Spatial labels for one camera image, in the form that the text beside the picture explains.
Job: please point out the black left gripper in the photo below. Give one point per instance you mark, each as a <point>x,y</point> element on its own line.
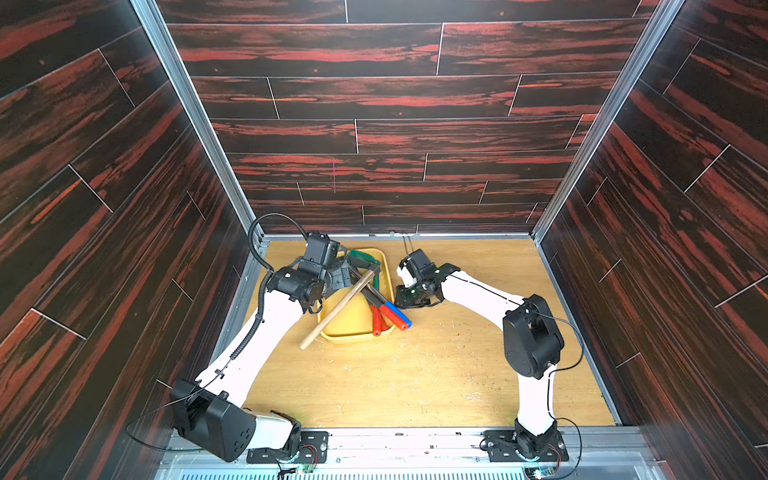
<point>340,275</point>

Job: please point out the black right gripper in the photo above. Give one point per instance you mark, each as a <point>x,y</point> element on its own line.
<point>417,294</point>

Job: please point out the wooden handle hoe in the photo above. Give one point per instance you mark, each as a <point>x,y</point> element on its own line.
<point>354,290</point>

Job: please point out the steel hoe blue grip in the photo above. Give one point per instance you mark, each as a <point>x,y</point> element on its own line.
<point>393,312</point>

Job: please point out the black hoe red grip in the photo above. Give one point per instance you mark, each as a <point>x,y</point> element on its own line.
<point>390,315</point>

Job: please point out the yellow plastic storage tray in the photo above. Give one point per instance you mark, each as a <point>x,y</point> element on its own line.
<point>354,323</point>

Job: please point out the green hoe red grip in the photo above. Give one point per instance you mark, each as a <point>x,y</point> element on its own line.
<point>357,260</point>

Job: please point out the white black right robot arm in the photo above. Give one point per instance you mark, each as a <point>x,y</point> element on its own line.
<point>532,339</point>

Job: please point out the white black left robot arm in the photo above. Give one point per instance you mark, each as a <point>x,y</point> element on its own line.
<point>208,411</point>

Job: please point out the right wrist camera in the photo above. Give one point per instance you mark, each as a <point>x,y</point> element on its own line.
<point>415,268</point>

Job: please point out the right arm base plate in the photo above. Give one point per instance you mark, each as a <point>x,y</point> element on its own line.
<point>504,447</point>

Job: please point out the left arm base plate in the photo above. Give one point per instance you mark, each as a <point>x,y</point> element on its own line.
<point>308,447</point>

